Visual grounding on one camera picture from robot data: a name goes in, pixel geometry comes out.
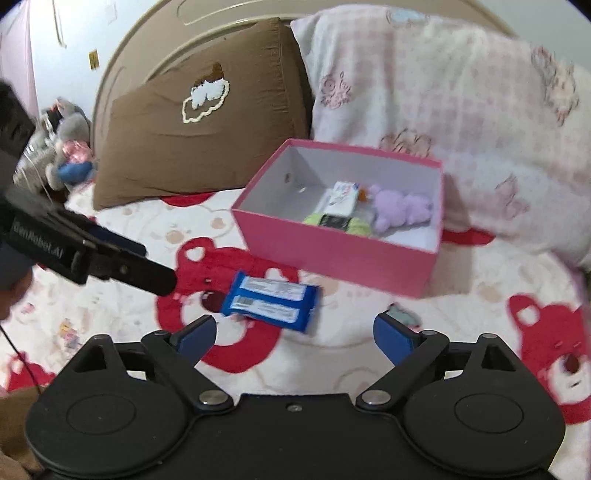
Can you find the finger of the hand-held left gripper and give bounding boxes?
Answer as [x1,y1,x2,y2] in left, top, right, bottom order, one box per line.
[78,213,147,257]
[89,250,179,297]

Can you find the white printed packet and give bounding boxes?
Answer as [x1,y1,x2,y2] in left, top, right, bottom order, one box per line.
[318,181,362,216]

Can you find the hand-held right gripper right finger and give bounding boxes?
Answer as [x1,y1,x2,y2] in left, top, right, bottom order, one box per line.
[355,312,525,411]

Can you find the printed blanket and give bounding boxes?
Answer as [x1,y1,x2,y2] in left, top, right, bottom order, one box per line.
[0,182,591,480]

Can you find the beige headboard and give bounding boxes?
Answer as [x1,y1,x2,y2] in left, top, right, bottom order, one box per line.
[90,0,520,153]

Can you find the black cable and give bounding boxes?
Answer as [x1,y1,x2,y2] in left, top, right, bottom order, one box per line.
[0,323,42,395]

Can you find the person's left hand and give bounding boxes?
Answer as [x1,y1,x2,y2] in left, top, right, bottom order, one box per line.
[0,270,34,321]

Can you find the purple plush toy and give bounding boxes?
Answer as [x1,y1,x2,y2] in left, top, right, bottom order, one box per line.
[368,185,435,234]

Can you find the brown cloth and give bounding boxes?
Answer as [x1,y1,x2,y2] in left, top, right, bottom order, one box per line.
[0,387,44,480]

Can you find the blue plush toy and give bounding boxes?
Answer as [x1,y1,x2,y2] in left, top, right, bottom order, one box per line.
[58,159,95,183]

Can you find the pink cardboard box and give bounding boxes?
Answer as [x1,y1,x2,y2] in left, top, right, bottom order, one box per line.
[231,138,445,299]

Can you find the grey plush toy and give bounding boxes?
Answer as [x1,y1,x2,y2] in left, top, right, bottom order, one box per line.
[46,97,93,148]

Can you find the green yarn ball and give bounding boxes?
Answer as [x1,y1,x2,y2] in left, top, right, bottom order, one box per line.
[303,212,374,237]

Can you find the brown pillow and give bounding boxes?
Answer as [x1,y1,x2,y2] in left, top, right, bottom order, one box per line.
[92,17,312,210]

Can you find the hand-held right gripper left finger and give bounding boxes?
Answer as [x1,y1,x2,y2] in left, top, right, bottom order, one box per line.
[69,314,234,411]

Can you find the blue snack packet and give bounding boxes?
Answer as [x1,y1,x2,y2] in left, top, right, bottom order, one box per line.
[221,271,320,334]

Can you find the pink checkered pillow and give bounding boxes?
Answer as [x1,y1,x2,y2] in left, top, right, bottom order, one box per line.
[291,6,591,273]

